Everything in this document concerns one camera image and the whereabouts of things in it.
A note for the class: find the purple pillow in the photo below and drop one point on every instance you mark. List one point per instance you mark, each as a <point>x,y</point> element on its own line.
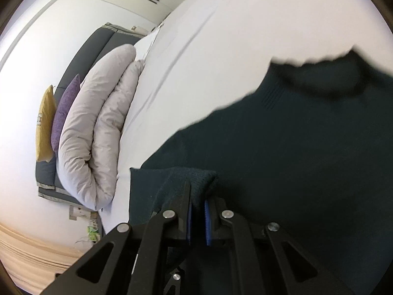
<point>62,111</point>

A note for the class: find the dark green knit sweater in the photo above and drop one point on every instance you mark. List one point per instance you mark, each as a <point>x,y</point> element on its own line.
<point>310,149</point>

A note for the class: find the yellow pillow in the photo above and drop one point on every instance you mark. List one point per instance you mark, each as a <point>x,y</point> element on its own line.
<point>46,114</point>

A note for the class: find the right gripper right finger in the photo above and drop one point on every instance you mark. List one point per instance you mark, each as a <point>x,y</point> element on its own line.
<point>265,259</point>

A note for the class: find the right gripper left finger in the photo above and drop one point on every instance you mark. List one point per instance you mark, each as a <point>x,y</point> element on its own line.
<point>129,259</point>

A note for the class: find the dark grey headboard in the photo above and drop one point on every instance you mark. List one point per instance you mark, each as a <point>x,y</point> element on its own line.
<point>102,41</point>

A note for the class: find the grey folded duvet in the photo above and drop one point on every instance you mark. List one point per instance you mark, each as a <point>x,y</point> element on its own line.
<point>88,152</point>

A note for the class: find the white bed mattress sheet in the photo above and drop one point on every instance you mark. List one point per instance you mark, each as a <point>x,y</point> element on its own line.
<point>210,53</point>

